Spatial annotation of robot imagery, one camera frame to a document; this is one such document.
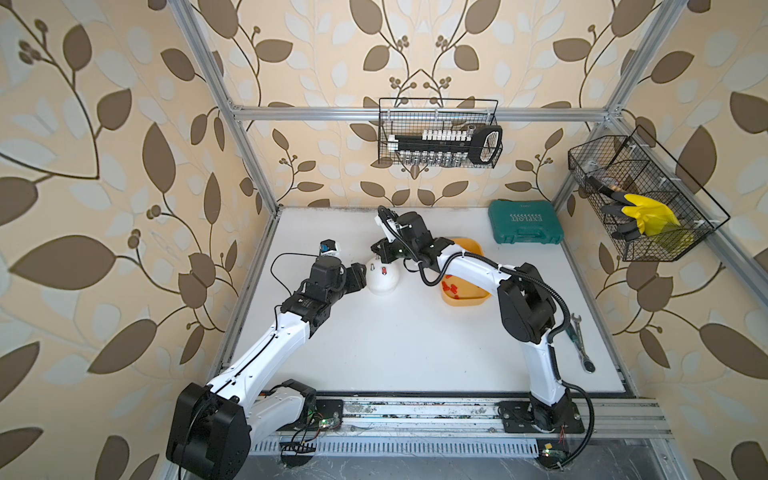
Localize white dome screw holder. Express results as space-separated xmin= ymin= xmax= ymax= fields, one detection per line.
xmin=366 ymin=256 xmax=401 ymax=296

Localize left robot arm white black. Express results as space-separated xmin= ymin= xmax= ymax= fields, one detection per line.
xmin=165 ymin=255 xmax=366 ymax=479

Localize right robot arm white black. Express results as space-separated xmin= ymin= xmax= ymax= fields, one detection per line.
xmin=371 ymin=206 xmax=571 ymax=432

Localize yellow plastic tray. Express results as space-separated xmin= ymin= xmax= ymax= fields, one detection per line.
xmin=441 ymin=238 xmax=491 ymax=307

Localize green plastic tool case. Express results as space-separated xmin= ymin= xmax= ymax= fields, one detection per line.
xmin=487 ymin=199 xmax=565 ymax=245

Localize black pliers in basket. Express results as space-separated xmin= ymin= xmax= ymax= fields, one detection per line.
xmin=587 ymin=176 xmax=641 ymax=242

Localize yellow rubber glove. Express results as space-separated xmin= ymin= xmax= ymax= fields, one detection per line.
xmin=621 ymin=194 xmax=681 ymax=236

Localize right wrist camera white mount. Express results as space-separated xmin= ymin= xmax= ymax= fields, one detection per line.
xmin=376 ymin=205 xmax=401 ymax=242

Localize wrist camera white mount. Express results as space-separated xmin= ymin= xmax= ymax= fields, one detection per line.
xmin=376 ymin=205 xmax=401 ymax=242
xmin=319 ymin=239 xmax=341 ymax=259

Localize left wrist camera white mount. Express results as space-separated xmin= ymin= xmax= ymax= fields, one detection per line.
xmin=319 ymin=239 xmax=341 ymax=259

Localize black corrugated cable right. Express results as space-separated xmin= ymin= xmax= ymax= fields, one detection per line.
xmin=377 ymin=205 xmax=596 ymax=469

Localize socket set rail black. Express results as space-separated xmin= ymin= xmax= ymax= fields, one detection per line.
xmin=384 ymin=125 xmax=503 ymax=168

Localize black wire basket back wall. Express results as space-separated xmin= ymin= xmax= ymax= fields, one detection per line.
xmin=377 ymin=97 xmax=503 ymax=168

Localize black wire basket wall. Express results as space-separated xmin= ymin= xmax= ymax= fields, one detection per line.
xmin=377 ymin=97 xmax=503 ymax=168
xmin=568 ymin=125 xmax=731 ymax=262

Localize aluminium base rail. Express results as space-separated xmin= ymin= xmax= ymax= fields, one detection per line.
xmin=179 ymin=394 xmax=673 ymax=457

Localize ratchet wrench green handle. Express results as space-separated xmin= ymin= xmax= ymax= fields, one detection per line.
xmin=566 ymin=313 xmax=596 ymax=374

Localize black wire basket right wall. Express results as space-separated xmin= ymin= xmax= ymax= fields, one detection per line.
xmin=568 ymin=125 xmax=731 ymax=262

